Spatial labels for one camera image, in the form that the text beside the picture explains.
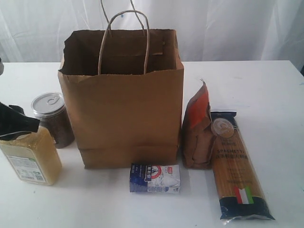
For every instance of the spaghetti pasta package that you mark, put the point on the spaghetti pasta package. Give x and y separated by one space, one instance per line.
239 191

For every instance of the blue white milk carton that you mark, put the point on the blue white milk carton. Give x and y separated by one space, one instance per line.
154 178

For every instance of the brown paper bag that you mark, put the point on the brown paper bag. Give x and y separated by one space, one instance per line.
123 91

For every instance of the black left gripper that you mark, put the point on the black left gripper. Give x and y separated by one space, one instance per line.
14 123

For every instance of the yellow grain bottle white cap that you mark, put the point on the yellow grain bottle white cap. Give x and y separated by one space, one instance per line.
33 157

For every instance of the white backdrop curtain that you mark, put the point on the white backdrop curtain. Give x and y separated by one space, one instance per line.
207 30

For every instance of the brown orange snack pouch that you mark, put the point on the brown orange snack pouch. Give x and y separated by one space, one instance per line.
197 133

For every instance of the silver pull-tab tin can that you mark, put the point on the silver pull-tab tin can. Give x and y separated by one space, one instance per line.
50 109

